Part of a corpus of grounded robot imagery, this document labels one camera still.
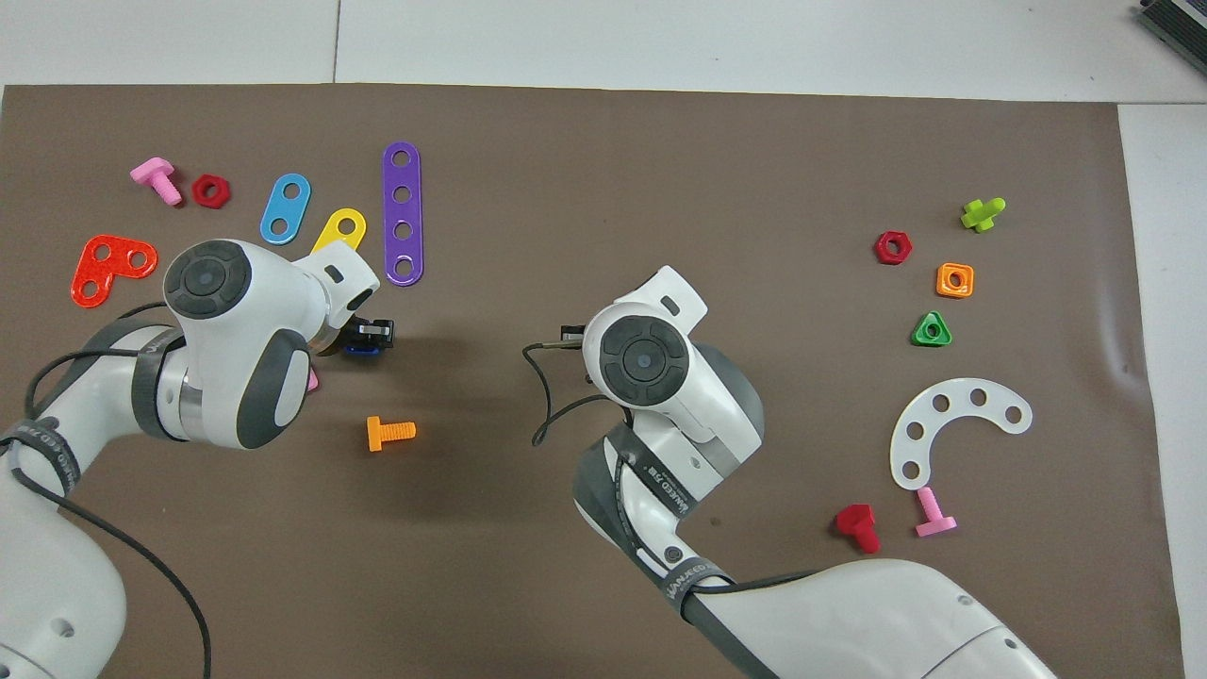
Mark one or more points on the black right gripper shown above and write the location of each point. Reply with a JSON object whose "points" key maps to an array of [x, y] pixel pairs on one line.
{"points": [[572, 333]]}

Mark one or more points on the green triangular plastic nut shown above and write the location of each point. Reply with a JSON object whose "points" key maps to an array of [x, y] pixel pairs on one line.
{"points": [[921, 335]]}

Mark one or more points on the red angled three-hole plate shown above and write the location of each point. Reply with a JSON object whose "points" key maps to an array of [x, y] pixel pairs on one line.
{"points": [[97, 269]]}

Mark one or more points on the pink plastic screw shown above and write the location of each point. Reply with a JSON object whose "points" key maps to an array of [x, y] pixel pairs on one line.
{"points": [[156, 179], [934, 519]]}

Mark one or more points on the grey ribbed metal device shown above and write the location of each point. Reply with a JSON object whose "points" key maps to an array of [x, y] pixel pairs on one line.
{"points": [[1174, 19]]}

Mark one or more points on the orange square plastic nut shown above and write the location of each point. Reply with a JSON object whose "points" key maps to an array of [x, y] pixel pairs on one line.
{"points": [[943, 280]]}

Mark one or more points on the yellow three-hole plastic strip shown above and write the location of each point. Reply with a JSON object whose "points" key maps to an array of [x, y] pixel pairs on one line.
{"points": [[328, 240]]}

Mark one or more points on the red hexagonal plastic nut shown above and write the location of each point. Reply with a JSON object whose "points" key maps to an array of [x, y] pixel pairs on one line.
{"points": [[882, 247], [198, 191]]}

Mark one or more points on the blue square plastic nut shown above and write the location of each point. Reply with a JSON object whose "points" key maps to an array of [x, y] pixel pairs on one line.
{"points": [[358, 351]]}

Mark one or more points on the red plastic screw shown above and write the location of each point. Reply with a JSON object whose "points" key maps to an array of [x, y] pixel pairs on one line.
{"points": [[858, 523]]}

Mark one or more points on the blue two-hole plastic strip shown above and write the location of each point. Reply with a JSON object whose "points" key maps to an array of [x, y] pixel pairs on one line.
{"points": [[286, 207]]}

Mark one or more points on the brown table mat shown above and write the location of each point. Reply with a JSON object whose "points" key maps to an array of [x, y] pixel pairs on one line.
{"points": [[603, 189]]}

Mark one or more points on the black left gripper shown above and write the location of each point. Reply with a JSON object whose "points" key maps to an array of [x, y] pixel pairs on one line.
{"points": [[349, 330]]}

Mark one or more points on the white curved five-hole strip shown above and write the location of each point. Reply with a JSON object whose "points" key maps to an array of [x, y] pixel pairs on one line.
{"points": [[925, 417]]}

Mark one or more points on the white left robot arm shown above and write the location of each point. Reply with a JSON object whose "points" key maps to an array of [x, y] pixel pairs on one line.
{"points": [[236, 330]]}

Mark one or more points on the purple four-hole plastic strip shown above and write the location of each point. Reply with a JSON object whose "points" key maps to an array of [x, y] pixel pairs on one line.
{"points": [[403, 212]]}

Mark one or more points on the orange plastic screw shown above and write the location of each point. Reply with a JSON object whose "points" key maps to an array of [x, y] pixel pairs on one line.
{"points": [[391, 432]]}

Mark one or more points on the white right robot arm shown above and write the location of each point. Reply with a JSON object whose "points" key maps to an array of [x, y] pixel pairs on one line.
{"points": [[660, 377]]}

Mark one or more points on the lime green cross screw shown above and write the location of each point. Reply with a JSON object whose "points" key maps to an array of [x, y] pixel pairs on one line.
{"points": [[981, 215]]}

